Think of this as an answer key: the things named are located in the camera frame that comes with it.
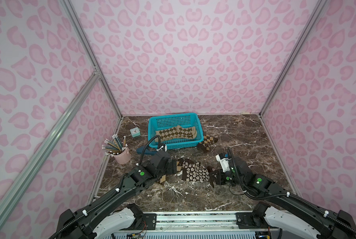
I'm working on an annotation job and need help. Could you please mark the daisy sock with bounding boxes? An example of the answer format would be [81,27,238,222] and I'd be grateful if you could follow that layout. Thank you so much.
[182,162,209,182]
[191,162,215,182]

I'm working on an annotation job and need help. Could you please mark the tan argyle sock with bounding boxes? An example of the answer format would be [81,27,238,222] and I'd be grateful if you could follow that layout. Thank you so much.
[156,125,197,141]

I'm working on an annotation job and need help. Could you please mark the dark brown argyle sock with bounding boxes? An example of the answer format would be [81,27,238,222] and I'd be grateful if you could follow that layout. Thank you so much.
[196,134,218,152]
[158,158,194,185]

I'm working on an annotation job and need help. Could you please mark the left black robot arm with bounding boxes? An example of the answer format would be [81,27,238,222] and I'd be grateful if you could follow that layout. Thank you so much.
[50,135,177,239]

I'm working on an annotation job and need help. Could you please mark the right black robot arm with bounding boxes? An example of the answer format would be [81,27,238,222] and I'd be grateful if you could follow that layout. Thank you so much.
[210,148,356,239]

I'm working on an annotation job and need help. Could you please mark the teal plastic basket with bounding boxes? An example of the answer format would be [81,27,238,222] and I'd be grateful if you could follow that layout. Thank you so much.
[148,113,204,149]

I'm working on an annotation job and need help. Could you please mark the small teal clock cube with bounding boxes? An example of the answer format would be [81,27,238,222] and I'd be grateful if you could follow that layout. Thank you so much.
[130,127,141,138]

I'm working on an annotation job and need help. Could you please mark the bundle of pencils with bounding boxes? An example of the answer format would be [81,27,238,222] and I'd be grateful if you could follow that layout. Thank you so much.
[101,134,128,157]

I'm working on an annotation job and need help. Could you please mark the aluminium front rail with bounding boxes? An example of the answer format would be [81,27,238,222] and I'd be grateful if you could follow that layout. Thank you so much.
[67,210,331,239]

